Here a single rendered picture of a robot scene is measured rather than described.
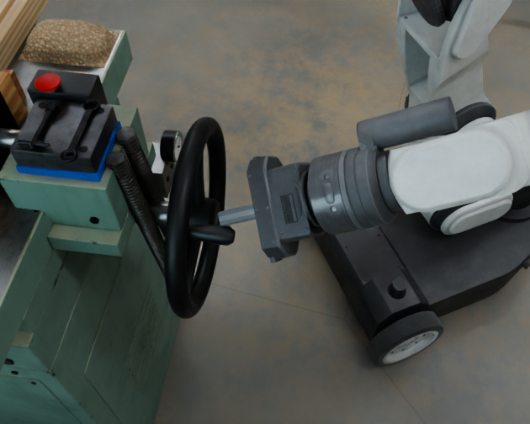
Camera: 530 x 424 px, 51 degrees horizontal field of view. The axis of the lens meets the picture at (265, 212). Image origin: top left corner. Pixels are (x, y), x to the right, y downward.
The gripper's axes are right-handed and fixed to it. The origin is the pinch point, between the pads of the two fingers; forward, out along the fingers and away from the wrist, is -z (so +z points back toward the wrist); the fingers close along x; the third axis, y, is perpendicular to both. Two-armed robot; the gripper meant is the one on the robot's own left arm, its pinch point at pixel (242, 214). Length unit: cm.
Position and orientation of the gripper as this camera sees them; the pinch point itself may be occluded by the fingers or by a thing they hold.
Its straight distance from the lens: 67.6
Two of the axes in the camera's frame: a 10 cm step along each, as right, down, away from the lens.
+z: 8.6, -1.9, -4.8
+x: -2.0, -9.8, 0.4
